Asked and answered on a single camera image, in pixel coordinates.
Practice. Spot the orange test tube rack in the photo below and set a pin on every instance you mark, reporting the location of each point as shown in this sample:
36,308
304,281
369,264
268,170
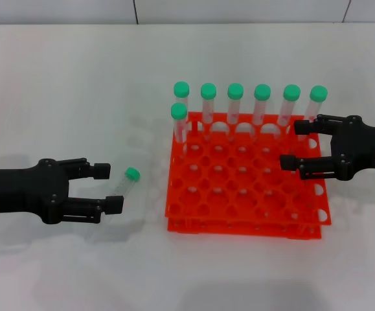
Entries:
239,230

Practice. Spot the clear test tube green cap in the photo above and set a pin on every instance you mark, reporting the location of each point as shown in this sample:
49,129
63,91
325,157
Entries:
318,93
291,92
208,90
262,92
235,90
178,111
132,174
181,89

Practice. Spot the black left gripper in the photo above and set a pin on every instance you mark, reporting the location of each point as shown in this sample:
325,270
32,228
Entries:
18,191

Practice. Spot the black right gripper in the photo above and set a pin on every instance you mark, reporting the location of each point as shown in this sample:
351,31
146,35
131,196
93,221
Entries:
365,145

